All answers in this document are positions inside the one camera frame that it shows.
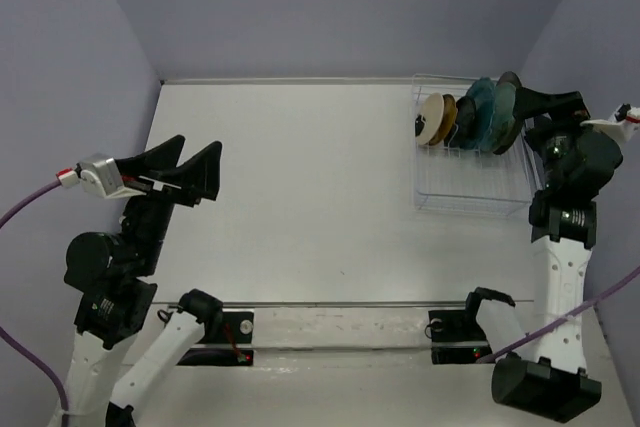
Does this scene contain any light green flower plate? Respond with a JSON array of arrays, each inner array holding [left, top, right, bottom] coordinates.
[[486, 83, 516, 152]]

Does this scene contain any teal scalloped plate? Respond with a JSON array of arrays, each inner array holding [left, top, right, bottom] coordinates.
[[462, 77, 496, 150]]

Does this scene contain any cream plate with black spot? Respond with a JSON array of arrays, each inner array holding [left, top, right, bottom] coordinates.
[[414, 93, 444, 146]]

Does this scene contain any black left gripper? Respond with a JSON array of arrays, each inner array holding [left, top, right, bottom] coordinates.
[[122, 131, 228, 271]]

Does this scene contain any clear wire dish rack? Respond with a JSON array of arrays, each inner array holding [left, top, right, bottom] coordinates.
[[412, 74, 540, 216]]

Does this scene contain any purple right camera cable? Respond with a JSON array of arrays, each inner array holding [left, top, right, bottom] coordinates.
[[474, 106, 640, 365]]

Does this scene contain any black round plate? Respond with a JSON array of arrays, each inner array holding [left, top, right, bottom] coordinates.
[[448, 96, 476, 147]]

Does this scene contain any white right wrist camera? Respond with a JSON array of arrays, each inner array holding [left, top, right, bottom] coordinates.
[[581, 104, 640, 146]]

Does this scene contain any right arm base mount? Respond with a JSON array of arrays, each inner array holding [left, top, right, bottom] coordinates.
[[424, 309, 492, 365]]

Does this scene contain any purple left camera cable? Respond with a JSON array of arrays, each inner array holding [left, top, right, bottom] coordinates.
[[0, 177, 76, 413]]

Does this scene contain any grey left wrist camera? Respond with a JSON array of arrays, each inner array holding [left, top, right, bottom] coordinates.
[[56, 154, 146, 200]]

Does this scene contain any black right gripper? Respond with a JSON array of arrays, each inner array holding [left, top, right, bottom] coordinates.
[[515, 85, 596, 191]]

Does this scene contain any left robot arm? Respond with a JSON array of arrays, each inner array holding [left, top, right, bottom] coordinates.
[[50, 135, 223, 426]]

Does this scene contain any amber patterned plate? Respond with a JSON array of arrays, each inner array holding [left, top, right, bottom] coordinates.
[[437, 94, 457, 142]]

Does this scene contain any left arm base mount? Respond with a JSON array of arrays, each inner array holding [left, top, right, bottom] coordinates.
[[178, 310, 254, 367]]

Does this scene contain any grey brown rimmed plate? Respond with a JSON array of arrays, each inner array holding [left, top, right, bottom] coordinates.
[[492, 71, 522, 155]]

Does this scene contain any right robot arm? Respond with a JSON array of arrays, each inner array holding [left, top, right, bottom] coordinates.
[[460, 87, 623, 424]]

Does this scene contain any purple camera cable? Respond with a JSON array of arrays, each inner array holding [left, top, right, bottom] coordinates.
[[474, 106, 640, 365], [0, 177, 76, 413]]

